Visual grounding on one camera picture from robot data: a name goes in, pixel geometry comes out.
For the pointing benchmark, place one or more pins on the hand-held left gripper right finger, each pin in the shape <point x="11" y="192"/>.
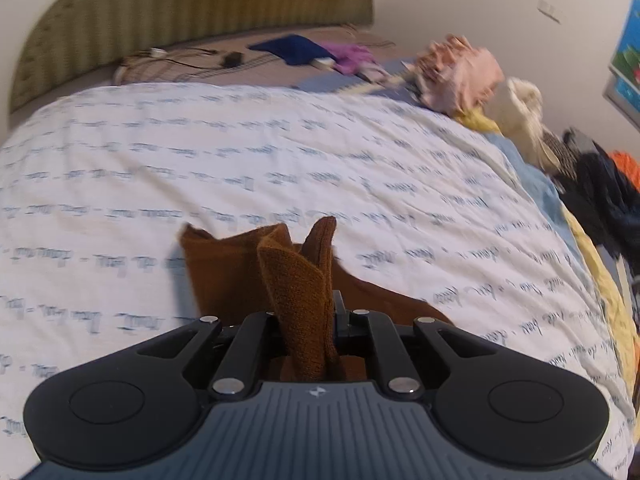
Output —
<point x="382" y="346"/>

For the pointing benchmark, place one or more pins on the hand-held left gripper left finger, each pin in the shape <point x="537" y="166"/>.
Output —
<point x="249" y="341"/>

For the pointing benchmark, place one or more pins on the brown knit garment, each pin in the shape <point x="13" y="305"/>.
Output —
<point x="300" y="290"/>

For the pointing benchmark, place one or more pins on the pile of dark clothes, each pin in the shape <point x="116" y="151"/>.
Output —
<point x="600" y="190"/>

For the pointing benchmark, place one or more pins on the white printed blanket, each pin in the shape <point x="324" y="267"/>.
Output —
<point x="300" y="170"/>

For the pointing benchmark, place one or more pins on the light blue bed sheet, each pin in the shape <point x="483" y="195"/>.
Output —
<point x="535" y="180"/>

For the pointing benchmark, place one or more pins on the yellow bed sheet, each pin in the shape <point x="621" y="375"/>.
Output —
<point x="607" y="300"/>

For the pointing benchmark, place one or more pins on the black and white patterned cloth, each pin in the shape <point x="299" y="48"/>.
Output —
<point x="556" y="148"/>

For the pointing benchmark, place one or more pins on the cream fluffy garment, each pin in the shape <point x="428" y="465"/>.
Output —
<point x="525" y="112"/>

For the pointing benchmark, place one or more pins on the pink crumpled garment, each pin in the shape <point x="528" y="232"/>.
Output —
<point x="460" y="77"/>

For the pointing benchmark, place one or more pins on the small black device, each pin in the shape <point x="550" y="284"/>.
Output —
<point x="232" y="59"/>

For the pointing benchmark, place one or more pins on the purple cloth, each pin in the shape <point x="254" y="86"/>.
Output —
<point x="355" y="58"/>

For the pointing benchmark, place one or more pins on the dark blue cloth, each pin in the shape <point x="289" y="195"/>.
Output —
<point x="295" y="48"/>

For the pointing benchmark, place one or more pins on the white charger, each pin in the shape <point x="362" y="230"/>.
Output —
<point x="157" y="52"/>

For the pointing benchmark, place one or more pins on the orange cloth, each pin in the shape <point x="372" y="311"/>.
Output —
<point x="629" y="164"/>

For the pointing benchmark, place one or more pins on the green padded headboard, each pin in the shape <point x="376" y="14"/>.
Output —
<point x="175" y="10"/>

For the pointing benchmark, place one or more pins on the colourful wall poster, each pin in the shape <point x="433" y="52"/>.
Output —
<point x="626" y="75"/>

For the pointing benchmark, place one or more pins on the white wall switch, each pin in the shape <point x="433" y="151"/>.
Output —
<point x="548" y="10"/>

